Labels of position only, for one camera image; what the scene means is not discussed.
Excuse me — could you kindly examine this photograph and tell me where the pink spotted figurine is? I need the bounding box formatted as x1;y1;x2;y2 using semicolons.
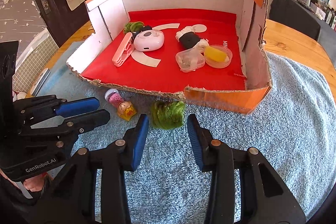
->
104;89;125;107

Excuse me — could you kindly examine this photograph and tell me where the black white sushi roll toy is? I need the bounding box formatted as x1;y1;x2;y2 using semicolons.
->
175;26;210;56

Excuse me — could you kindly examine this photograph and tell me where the green yarn bundle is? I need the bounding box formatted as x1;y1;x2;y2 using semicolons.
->
124;21;145;33

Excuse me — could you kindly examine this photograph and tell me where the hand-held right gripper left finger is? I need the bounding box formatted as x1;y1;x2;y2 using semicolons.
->
39;114;150;224

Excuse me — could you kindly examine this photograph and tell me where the metal door handle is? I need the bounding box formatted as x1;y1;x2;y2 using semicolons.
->
38;0;54;14

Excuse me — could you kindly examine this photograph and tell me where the person's left hand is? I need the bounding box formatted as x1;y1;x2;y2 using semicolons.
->
23;174;49;193

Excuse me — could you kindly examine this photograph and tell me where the white tiled counter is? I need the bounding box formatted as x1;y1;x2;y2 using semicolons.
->
12;28;57;94

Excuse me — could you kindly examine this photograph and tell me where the red paper liner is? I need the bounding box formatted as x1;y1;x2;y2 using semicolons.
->
80;11;248;94

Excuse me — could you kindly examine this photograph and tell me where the small clear plastic box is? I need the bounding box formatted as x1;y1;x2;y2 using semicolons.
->
175;49;206;73

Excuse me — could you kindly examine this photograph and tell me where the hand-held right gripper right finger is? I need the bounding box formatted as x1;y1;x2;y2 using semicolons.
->
187;114;306;224

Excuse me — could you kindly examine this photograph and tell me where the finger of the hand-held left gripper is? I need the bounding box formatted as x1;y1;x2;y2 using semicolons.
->
13;94;100;122
21;109;111;154

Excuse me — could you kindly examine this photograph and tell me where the dark cloth covered sideboard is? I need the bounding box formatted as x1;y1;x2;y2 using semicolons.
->
269;0;336;43

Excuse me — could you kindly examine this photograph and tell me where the black-haired doll figurine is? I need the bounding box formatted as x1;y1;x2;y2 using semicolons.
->
132;25;153;39

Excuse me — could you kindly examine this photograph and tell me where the green plush lettuce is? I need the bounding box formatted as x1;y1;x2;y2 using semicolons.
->
150;101;186;130

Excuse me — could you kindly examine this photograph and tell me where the white flat device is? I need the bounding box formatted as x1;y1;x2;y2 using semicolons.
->
26;68;51;97

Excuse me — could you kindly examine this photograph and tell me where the pink plastic clip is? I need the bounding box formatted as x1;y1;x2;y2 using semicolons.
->
112;32;135;67

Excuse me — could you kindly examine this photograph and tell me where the pink round device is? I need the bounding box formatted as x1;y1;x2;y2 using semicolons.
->
133;30;165;52

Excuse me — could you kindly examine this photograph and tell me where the yellow round cap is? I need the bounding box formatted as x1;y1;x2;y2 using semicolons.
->
205;47;227;62

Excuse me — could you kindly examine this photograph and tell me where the row of small sideboard items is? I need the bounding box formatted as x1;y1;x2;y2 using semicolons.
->
297;0;336;30

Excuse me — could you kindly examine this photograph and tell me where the clear round plastic lid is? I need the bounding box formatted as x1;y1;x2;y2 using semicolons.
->
203;45;233;68

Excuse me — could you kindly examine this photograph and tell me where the orange cardboard box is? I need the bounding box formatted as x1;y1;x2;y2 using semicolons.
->
66;0;273;115

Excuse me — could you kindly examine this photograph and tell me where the blue fluffy towel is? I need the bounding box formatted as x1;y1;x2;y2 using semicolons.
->
34;40;335;224

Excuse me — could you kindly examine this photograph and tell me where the yellow figurine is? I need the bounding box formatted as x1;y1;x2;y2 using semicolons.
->
117;101;137;121

